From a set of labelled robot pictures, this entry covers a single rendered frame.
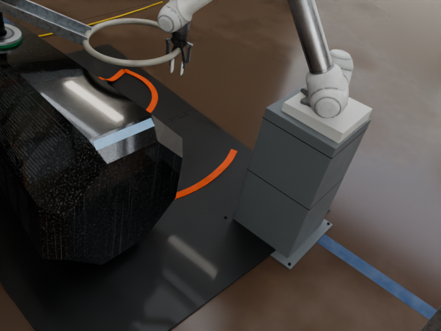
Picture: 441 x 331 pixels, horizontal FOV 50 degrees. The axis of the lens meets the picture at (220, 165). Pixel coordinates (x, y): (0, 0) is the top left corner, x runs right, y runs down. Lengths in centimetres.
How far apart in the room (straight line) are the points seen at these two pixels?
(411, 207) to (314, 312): 123
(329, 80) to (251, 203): 93
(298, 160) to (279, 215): 38
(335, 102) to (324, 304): 111
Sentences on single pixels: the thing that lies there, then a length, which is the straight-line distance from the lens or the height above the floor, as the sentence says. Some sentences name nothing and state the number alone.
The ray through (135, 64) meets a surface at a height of 91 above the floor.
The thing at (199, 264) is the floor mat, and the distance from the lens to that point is 256.
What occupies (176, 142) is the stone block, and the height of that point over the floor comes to 60.
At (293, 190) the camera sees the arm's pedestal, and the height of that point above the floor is 45.
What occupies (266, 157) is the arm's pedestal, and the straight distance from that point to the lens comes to 246.
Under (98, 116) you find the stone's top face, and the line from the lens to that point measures 207.
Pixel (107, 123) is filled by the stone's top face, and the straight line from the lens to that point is 203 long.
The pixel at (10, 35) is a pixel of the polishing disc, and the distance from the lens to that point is 260.
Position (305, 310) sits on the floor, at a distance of 258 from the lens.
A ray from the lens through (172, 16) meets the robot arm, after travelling 209.
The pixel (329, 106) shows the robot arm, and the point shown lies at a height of 102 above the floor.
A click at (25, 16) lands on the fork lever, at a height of 97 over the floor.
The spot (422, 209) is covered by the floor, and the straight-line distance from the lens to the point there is 352.
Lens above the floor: 200
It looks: 39 degrees down
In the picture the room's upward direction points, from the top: 14 degrees clockwise
